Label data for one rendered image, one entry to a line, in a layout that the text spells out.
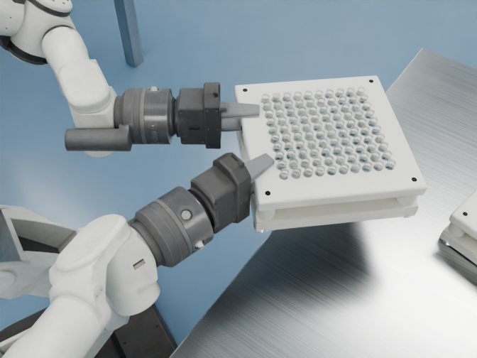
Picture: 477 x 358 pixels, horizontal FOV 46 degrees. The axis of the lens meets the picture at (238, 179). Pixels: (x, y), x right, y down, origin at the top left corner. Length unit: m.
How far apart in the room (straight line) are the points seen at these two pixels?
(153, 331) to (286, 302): 0.80
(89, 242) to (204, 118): 0.28
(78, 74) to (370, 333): 0.59
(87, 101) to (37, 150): 1.55
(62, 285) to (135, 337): 0.99
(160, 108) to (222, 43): 1.93
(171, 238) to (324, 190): 0.23
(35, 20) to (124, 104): 0.27
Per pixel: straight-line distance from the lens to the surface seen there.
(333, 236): 0.97
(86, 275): 0.65
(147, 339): 1.64
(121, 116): 0.87
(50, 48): 1.03
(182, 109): 0.85
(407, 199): 0.85
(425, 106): 1.22
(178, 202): 0.73
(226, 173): 0.75
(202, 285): 1.91
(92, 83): 0.89
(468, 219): 0.96
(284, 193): 0.78
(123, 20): 2.53
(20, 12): 1.07
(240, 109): 0.88
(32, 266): 1.07
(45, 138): 2.43
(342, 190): 0.80
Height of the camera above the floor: 1.68
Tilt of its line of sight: 51 degrees down
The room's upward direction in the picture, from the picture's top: straight up
